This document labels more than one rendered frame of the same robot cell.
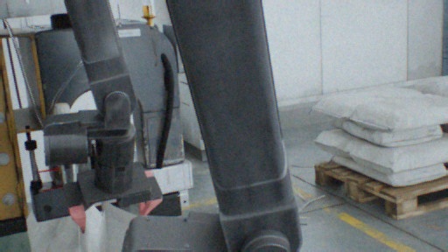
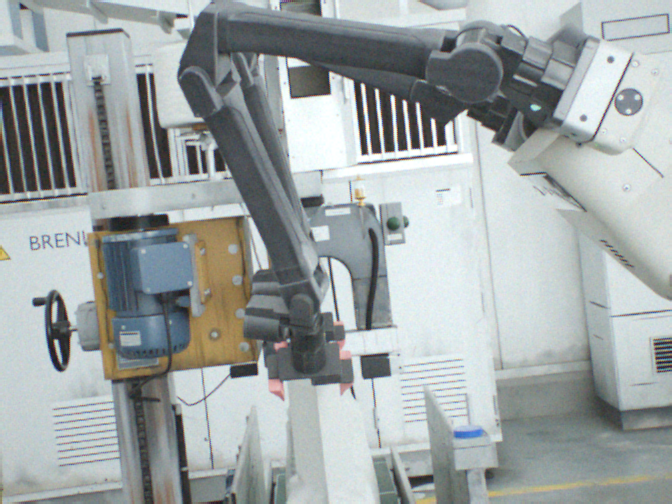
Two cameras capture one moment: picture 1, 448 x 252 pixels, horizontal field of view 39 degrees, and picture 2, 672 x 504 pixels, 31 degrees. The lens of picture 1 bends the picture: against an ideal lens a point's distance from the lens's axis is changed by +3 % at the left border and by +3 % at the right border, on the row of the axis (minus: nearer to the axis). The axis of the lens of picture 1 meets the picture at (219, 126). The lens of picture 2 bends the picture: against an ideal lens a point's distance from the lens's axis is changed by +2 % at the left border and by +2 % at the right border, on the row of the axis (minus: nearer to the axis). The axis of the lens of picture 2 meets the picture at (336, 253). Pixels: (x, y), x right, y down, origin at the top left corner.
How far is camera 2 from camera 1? 1.41 m
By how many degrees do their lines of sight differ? 23
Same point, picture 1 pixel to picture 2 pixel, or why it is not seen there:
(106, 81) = not seen: hidden behind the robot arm
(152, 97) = (361, 266)
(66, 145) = (266, 289)
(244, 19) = (264, 192)
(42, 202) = (268, 351)
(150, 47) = (359, 223)
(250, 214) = (290, 284)
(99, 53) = not seen: hidden behind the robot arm
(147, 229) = (256, 300)
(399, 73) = not seen: outside the picture
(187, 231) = (275, 302)
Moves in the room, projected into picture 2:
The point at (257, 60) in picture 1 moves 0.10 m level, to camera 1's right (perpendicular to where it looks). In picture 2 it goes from (274, 209) to (337, 202)
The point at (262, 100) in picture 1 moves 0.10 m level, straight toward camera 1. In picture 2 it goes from (282, 226) to (249, 232)
